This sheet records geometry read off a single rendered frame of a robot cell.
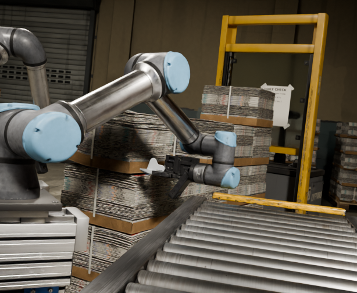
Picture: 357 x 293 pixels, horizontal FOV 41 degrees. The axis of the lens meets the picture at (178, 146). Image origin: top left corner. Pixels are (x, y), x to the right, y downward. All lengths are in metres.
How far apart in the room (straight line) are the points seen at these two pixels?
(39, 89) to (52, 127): 1.01
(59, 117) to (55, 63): 8.68
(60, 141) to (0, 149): 0.18
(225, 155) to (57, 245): 0.64
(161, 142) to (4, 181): 0.86
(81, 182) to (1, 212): 0.79
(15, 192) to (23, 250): 0.15
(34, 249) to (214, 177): 0.66
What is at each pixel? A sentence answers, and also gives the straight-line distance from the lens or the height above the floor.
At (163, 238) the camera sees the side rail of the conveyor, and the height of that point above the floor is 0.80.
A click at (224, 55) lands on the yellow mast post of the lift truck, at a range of 3.55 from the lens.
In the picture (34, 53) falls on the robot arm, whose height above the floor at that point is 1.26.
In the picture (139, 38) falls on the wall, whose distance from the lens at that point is 9.29.
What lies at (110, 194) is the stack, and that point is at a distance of 1.88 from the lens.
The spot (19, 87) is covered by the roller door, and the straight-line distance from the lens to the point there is 10.04.
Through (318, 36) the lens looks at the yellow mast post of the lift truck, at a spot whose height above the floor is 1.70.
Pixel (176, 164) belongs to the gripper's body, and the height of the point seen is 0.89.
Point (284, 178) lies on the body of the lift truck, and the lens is 3.48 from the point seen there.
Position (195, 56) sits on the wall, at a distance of 9.01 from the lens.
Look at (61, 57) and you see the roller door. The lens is 9.71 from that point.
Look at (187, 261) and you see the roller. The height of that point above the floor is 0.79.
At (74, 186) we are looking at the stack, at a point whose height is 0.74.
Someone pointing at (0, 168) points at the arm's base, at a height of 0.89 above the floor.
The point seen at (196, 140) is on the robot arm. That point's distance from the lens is 1.66.
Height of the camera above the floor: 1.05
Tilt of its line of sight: 3 degrees down
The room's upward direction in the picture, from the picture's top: 6 degrees clockwise
